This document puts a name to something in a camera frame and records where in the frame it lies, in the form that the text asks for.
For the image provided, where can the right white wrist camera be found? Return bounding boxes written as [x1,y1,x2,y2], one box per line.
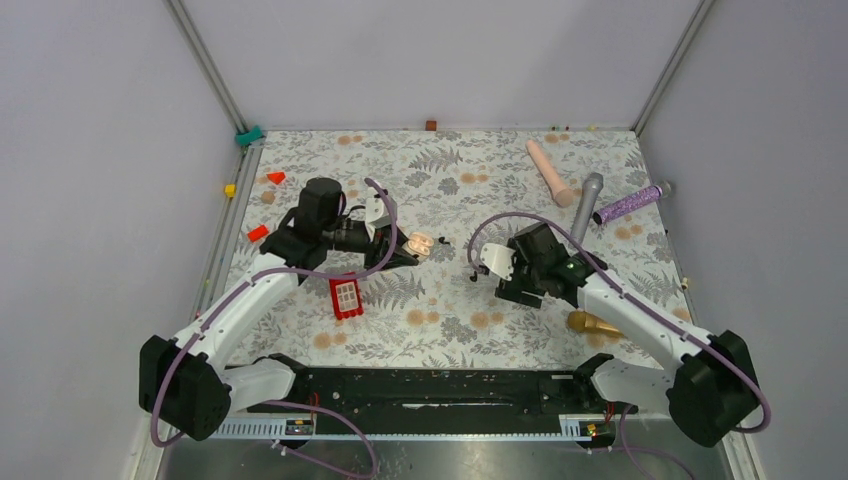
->
[479,243,515,281]

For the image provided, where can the teal block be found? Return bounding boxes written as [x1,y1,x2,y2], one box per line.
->
[234,125,264,147]

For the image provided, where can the aluminium frame rail left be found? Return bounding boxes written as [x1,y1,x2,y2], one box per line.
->
[164,0,249,135]

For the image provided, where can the beige earbuds charging case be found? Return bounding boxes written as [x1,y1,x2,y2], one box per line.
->
[404,232,434,257]

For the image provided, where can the red small block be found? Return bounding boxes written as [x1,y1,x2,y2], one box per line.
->
[247,224,270,243]

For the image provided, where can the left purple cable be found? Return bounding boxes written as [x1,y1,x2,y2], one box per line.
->
[150,177,400,480]

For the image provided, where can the red wedge block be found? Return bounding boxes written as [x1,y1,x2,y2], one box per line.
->
[266,171,286,185]

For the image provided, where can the gold microphone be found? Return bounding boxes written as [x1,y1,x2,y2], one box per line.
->
[566,310,624,338]

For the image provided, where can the pink microphone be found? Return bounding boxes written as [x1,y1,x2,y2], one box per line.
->
[525,140,574,208]

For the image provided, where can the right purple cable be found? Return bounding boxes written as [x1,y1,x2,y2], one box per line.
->
[466,211,773,480]

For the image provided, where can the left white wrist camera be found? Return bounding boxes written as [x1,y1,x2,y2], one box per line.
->
[364,190,397,241]

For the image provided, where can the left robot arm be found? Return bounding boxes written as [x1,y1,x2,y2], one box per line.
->
[138,177,434,447]

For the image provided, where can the red tray with tiles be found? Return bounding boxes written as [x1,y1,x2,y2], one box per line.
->
[329,279,364,321]

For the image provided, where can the aluminium frame rail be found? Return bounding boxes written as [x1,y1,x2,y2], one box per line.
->
[164,0,249,135]
[630,0,716,138]

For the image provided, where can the silver microphone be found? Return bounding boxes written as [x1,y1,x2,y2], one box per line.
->
[570,172,604,243]

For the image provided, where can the purple cable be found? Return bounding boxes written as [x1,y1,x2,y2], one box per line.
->
[466,211,773,480]
[150,177,400,480]

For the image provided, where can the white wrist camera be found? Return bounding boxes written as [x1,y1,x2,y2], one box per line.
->
[479,243,515,281]
[364,190,397,241]

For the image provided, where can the aluminium frame rail right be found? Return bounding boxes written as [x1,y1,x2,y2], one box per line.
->
[630,0,716,138]

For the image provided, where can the purple glitter microphone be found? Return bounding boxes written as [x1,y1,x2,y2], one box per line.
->
[591,181,673,225]

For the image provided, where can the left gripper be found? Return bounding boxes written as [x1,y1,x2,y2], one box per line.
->
[323,219,419,272]

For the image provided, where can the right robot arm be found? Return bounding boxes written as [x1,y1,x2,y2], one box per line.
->
[479,222,765,447]

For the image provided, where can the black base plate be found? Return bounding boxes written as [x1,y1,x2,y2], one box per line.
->
[284,366,626,421]

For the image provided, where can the floral table mat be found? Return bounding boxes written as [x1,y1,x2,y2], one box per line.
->
[231,130,654,370]

